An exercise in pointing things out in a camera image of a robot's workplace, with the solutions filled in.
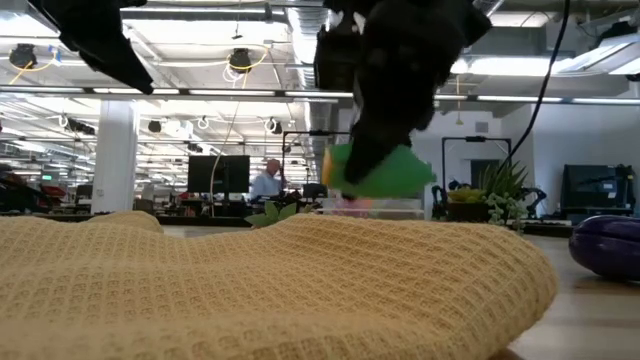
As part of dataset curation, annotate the black background monitor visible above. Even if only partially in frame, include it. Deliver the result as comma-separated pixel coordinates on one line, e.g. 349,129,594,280
187,154,251,195

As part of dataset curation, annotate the black background rig frame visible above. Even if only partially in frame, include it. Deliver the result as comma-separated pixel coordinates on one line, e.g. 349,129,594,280
281,130,351,201
441,135,513,201

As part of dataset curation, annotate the white building column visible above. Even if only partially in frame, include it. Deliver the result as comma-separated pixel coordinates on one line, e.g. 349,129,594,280
91,99,141,215

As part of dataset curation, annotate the yellow waffle cloth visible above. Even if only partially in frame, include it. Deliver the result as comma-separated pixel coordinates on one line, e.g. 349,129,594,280
0,209,559,360

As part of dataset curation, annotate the person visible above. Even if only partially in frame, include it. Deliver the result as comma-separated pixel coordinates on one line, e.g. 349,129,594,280
249,158,287,200

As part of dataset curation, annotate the black ceiling cord reel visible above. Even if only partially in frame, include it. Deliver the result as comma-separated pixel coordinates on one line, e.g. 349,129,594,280
8,43,38,70
228,47,254,72

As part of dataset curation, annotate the potted green succulent plant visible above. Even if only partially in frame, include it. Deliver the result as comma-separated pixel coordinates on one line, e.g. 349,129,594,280
446,160,532,235

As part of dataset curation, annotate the silver ventilation duct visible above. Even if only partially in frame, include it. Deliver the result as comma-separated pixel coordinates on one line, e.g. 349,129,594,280
287,7,341,156

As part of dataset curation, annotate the clear plastic tupperware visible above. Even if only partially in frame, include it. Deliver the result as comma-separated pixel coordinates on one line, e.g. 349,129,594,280
319,196,426,221

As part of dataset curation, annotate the large black wall screen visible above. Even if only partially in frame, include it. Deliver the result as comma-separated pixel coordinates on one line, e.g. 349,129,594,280
562,163,637,212

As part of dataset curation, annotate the dark green toy vegetable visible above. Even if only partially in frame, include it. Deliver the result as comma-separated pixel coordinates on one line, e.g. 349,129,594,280
321,142,437,200

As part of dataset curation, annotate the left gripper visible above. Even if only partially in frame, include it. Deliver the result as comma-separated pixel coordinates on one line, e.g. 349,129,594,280
29,0,154,95

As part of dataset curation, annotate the purple toy eggplant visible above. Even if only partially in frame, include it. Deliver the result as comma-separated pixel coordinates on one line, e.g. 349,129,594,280
568,214,640,282

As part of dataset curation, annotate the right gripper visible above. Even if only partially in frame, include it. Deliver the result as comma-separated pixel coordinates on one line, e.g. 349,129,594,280
313,0,494,186

